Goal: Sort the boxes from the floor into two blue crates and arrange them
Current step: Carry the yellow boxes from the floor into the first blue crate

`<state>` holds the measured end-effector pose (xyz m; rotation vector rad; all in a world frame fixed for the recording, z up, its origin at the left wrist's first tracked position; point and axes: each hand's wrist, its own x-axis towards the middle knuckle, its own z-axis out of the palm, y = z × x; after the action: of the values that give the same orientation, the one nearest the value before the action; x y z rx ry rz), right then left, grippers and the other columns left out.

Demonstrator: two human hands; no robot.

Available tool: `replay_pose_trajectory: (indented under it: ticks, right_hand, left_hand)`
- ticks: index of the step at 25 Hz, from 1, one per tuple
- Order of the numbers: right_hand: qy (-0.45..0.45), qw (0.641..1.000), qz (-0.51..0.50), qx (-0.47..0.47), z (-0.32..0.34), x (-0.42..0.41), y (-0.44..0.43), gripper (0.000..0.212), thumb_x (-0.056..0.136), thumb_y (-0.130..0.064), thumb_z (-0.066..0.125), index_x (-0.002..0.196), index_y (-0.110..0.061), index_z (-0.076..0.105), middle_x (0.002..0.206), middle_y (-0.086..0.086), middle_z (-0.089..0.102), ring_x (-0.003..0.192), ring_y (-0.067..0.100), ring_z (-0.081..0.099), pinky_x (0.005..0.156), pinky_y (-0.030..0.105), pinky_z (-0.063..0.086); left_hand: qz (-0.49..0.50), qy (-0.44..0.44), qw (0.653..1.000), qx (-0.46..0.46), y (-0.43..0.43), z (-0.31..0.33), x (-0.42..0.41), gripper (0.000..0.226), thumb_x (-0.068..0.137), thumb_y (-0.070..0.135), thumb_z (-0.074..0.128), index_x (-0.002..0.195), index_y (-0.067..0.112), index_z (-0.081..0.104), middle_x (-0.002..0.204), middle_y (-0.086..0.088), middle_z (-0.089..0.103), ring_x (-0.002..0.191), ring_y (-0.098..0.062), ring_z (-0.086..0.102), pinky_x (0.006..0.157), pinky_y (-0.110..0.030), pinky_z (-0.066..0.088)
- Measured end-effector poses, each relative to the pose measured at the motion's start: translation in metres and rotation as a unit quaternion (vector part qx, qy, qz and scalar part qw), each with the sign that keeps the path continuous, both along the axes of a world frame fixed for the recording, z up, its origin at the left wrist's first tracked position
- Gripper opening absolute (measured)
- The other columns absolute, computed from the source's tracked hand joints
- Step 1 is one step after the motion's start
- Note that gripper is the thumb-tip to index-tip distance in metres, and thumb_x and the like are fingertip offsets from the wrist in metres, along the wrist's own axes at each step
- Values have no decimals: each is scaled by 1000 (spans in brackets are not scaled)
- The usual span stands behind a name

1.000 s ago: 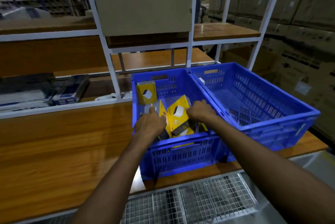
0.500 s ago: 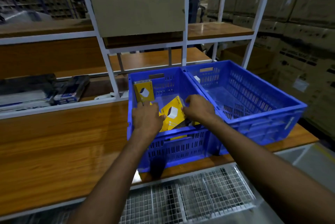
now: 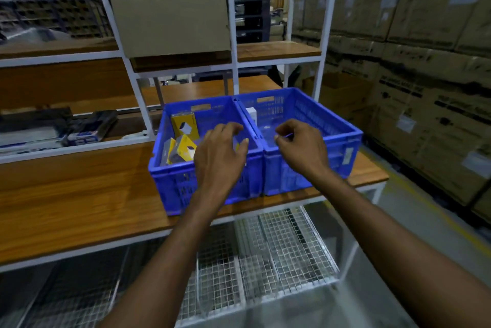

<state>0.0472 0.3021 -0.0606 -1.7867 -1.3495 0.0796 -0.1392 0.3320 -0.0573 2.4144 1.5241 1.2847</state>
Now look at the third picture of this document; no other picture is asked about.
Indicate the person's left hand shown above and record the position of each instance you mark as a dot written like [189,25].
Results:
[218,162]

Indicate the person's right hand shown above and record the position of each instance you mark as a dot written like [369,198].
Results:
[307,151]

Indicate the group of yellow charger boxes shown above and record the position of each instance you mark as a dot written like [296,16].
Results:
[188,147]

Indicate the blue plastic crate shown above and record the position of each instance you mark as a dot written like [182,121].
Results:
[307,109]
[176,185]

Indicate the yellow sample box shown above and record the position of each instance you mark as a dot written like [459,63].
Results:
[178,120]

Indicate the white sample box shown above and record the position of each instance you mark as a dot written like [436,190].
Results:
[252,114]

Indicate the person's left forearm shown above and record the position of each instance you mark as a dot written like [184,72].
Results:
[165,270]

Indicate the dark metal storage rack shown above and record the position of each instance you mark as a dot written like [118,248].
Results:
[253,13]

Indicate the open brown cardboard box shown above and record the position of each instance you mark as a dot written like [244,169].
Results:
[341,93]

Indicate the white plastic piece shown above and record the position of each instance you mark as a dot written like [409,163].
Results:
[138,135]

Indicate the blue white packet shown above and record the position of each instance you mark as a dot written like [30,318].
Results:
[96,124]

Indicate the flat brown cardboard box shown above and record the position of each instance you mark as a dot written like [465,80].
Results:
[168,24]

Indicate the white metal shelving rack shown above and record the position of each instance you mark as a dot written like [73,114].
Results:
[76,201]

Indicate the stack of large cardboard cartons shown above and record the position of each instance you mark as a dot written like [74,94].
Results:
[422,5]

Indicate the white plastic packet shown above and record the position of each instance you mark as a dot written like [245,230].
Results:
[27,136]

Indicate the brown pigeonhole shelving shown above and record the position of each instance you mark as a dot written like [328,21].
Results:
[69,17]

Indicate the clear plastic sheet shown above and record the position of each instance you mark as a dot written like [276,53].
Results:
[23,34]

